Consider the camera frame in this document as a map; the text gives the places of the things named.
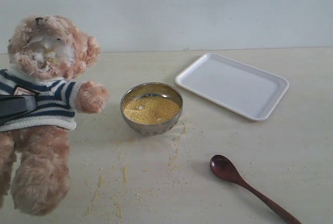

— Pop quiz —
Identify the white rectangular plastic tray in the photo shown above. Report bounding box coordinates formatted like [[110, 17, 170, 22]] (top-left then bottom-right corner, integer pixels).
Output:
[[175, 52, 289, 121]]

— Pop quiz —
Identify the tan teddy bear striped sweater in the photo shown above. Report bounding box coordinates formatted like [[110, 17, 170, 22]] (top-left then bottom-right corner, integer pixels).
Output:
[[1, 15, 108, 216]]

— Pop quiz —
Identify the steel bowl of millet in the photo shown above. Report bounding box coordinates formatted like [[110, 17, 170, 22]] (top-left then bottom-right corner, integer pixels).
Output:
[[120, 82, 183, 136]]

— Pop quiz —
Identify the dark red wooden spoon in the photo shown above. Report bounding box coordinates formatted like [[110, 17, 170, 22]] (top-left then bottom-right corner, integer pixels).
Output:
[[210, 154, 301, 224]]

